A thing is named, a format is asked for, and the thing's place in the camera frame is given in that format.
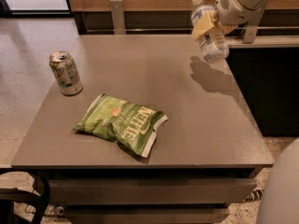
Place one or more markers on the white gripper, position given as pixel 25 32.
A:
pixel 231 10

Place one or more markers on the clear plastic water bottle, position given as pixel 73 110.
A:
pixel 212 44

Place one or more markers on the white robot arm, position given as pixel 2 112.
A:
pixel 261 47

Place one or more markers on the green kettle chips bag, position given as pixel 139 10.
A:
pixel 123 122

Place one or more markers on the grey table drawer unit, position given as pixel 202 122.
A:
pixel 206 155

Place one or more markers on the green white soda can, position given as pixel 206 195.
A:
pixel 66 73

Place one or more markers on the black chair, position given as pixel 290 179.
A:
pixel 9 196

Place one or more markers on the right metal bracket post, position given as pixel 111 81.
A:
pixel 250 29

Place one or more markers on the metal bracket post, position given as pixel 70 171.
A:
pixel 117 14
pixel 250 29

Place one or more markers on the wooden wall counter panel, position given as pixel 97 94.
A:
pixel 140 16

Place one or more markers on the left metal bracket post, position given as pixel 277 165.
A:
pixel 117 14

